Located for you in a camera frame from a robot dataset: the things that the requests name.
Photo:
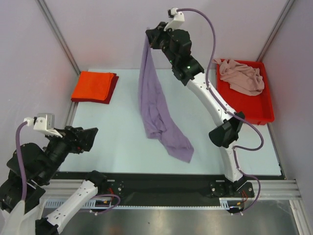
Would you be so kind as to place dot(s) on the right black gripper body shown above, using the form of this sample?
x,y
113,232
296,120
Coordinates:
x,y
155,37

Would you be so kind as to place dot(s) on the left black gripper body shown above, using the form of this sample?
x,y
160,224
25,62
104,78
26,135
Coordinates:
x,y
59,147

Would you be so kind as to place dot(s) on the purple t-shirt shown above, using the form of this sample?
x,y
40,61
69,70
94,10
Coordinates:
x,y
154,112

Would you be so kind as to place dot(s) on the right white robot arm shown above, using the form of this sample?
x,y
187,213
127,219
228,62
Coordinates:
x,y
176,46

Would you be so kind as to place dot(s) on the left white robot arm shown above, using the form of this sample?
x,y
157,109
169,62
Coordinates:
x,y
31,168

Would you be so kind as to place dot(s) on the folded dark red t-shirt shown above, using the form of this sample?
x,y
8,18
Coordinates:
x,y
113,90

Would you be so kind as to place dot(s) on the crumpled pink t-shirt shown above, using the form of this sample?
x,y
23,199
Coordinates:
x,y
240,77

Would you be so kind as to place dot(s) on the red plastic bin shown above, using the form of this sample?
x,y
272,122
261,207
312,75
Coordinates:
x,y
257,109

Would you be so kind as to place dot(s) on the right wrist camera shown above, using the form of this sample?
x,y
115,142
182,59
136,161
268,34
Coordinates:
x,y
177,19

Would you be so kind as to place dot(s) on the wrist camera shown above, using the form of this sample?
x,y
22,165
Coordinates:
x,y
177,19
44,124

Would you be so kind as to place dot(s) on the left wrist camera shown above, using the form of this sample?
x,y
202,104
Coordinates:
x,y
44,124

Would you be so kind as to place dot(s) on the white slotted cable duct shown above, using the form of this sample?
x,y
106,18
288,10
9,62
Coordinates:
x,y
218,204

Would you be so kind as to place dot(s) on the left aluminium corner post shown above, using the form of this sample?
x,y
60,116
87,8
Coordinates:
x,y
47,14

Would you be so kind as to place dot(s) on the aluminium corner post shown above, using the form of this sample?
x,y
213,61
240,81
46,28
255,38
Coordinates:
x,y
47,14
277,26

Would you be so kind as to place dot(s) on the right aluminium corner post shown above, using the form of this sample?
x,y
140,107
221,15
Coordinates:
x,y
277,26

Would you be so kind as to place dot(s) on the aluminium frame rail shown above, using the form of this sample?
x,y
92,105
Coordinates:
x,y
270,189

